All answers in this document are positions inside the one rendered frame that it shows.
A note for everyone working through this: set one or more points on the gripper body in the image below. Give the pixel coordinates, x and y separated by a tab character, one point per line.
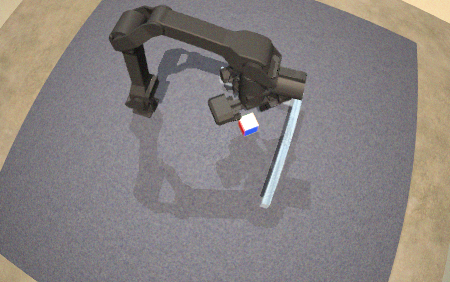
221	109

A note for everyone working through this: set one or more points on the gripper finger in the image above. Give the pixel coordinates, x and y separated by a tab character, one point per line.
238	117
269	104

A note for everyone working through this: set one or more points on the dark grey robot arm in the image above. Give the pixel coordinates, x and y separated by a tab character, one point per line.
244	48

